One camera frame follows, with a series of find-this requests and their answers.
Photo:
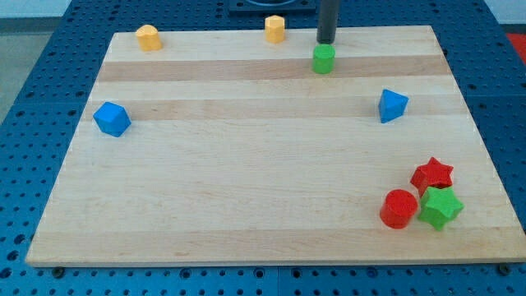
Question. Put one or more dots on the yellow heart block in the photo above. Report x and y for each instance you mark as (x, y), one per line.
(148, 38)

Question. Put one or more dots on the blue triangle block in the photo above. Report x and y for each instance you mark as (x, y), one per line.
(392, 105)

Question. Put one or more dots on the red star block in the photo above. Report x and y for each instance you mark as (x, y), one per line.
(432, 174)

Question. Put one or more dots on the blue cube block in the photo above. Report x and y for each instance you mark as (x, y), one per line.
(112, 119)

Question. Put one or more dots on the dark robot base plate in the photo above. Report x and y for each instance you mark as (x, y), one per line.
(244, 7)

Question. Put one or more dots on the green star block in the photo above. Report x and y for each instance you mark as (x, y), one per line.
(439, 206)

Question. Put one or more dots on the yellow hexagon block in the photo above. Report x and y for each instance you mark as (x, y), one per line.
(275, 29)

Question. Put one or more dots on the red cylinder block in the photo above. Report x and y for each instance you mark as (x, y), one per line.
(398, 208)

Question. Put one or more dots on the light wooden board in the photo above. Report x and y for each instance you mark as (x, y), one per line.
(239, 154)

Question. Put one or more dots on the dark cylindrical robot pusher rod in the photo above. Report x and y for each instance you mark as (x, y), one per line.
(327, 21)

